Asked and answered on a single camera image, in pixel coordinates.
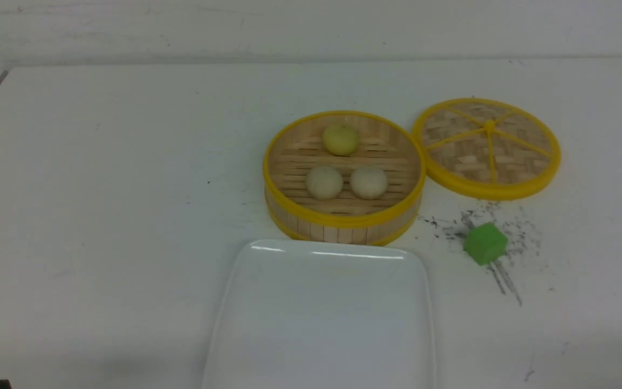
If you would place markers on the white steamed bun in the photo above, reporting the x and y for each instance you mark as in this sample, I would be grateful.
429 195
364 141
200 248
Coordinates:
368 182
324 182

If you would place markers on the yellow steamed bun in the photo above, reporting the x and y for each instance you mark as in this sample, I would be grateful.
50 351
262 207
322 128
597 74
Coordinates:
340 140

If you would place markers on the white rectangular plate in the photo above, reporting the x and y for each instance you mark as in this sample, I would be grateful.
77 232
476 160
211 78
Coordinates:
300 314

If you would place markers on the bamboo steamer basket yellow rim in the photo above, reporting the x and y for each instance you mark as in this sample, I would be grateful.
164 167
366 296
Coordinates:
346 219

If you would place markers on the green cube block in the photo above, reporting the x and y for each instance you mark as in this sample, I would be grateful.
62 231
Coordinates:
485 243

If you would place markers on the bamboo steamer lid yellow rim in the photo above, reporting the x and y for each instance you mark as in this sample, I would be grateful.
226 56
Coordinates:
485 149

